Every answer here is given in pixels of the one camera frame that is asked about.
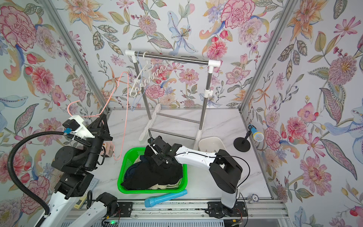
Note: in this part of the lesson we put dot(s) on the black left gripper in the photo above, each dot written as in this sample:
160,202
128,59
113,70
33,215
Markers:
101,134

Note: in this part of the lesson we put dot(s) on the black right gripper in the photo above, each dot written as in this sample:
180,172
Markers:
155,158

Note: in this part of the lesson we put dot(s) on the black shorts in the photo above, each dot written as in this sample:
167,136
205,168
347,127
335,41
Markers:
150,174

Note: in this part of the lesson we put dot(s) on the beige shorts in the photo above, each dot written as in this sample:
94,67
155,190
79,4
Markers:
166,186

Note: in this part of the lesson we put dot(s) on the white hanger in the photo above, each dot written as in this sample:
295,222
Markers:
148,73

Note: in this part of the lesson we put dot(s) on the navy blue shorts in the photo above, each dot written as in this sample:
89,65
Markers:
133,168

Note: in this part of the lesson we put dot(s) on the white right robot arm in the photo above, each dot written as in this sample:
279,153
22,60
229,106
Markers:
224,169

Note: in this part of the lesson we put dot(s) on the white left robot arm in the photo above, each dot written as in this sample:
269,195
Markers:
74,163

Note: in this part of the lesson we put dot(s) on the pink small toy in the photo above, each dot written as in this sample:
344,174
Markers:
109,149

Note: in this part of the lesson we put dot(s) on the green plastic basket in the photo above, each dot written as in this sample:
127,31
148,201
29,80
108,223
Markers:
130,158

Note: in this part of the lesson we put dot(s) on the white tray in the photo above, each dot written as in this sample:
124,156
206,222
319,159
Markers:
211,144

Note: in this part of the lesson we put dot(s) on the teal flashlight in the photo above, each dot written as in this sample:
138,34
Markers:
153,201

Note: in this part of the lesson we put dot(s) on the grey remote calculator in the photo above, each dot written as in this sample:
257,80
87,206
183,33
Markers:
82,200

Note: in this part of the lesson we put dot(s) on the blue toy microphone on stand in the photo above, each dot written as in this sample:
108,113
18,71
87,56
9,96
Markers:
243,144

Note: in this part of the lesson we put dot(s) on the steel clothes rack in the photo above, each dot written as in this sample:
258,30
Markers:
211,64

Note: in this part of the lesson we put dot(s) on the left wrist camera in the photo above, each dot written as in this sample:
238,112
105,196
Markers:
75,126

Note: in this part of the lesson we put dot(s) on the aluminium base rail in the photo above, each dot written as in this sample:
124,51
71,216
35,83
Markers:
184,213

